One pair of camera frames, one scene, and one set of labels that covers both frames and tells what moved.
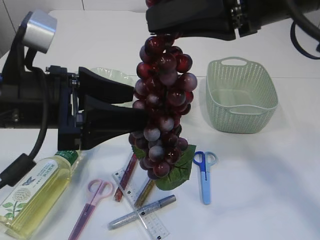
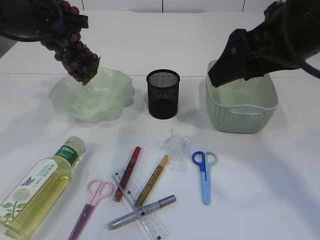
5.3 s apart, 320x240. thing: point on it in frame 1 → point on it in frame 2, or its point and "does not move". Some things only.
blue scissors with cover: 205,160 does not move
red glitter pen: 119,193 does not move
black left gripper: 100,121 → 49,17
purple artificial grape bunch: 165,84 → 81,63
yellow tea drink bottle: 24,205 does not move
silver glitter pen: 119,221 does not move
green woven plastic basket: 241,97 does not move
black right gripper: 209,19 → 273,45
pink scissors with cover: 98,189 does not move
